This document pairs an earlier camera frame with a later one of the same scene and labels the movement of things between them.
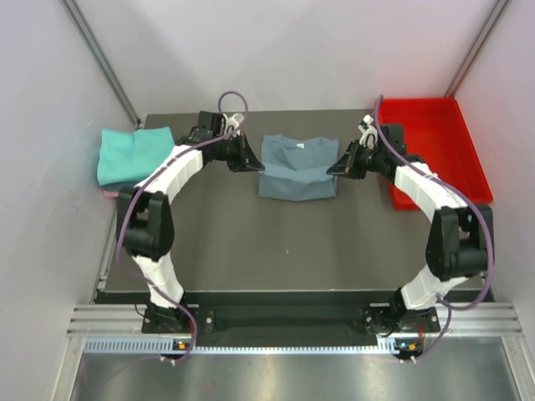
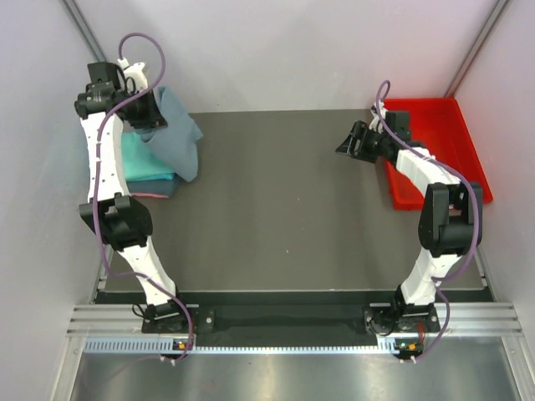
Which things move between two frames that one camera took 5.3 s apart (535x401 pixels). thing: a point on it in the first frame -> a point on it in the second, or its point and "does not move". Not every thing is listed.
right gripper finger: [342, 166] -> [353, 144]
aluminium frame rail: [491, 319] does not move
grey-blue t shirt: [296, 168] -> [175, 143]
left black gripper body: [231, 150] -> [135, 114]
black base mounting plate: [215, 318] does not move
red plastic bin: [437, 138] does not move
